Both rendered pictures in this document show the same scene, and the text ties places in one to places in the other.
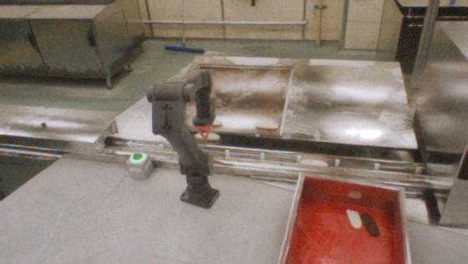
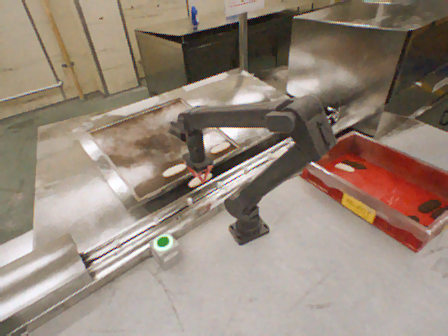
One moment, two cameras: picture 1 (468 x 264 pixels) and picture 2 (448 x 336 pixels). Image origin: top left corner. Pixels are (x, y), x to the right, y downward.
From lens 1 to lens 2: 0.92 m
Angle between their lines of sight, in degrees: 41
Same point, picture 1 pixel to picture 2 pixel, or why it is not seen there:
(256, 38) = (15, 114)
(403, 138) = not seen: hidden behind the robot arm
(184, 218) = (267, 253)
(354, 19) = (107, 67)
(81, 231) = not seen: outside the picture
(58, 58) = not seen: outside the picture
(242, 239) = (322, 228)
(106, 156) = (108, 275)
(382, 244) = (374, 169)
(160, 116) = (318, 137)
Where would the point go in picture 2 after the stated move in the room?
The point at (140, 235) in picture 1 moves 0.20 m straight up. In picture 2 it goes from (262, 298) to (264, 254)
